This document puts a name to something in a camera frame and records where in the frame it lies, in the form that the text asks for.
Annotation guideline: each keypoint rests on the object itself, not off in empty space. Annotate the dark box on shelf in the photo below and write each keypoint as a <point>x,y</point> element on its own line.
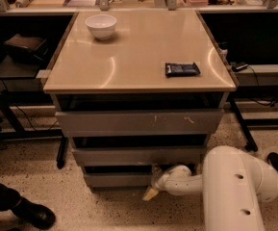
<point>26,50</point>

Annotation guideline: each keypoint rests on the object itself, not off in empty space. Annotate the grey bottom drawer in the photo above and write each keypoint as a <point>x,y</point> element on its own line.
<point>118,180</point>

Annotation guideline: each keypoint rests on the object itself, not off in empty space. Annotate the grey top drawer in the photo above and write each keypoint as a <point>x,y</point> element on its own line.
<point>139,123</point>

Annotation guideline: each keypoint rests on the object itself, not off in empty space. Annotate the grey drawer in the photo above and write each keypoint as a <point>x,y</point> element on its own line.
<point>118,180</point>
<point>138,156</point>
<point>139,123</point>

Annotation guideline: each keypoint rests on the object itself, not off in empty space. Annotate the dark blue snack packet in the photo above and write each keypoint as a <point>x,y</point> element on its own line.
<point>181,70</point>

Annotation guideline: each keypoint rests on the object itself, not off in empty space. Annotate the grey middle drawer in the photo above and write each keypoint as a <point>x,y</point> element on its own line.
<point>138,156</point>

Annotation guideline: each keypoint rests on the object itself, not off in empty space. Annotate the white ceramic bowl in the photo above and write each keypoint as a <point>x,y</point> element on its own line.
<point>101,26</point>

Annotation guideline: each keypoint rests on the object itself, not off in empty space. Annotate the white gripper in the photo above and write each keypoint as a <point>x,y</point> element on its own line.
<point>162,183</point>

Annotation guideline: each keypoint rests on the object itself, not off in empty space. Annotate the grey drawer cabinet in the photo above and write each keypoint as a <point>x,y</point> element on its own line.
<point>126,73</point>

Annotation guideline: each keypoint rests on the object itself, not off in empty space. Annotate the small black device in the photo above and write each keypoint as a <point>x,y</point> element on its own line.
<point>237,67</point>

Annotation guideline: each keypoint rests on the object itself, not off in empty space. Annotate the black desk leg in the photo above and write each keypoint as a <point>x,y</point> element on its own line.
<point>61,153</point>
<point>250,143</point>

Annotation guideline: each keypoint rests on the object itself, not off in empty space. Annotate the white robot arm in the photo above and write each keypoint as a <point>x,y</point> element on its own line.
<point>233,184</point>

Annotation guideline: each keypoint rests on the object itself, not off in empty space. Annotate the black desk leg right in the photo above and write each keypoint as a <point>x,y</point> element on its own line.
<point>250,143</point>

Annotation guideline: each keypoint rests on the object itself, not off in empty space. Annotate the black desk leg left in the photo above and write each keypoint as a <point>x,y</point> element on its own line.
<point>61,153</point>

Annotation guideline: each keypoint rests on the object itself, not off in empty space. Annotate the black leather shoe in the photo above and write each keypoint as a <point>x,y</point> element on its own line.
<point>38,215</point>

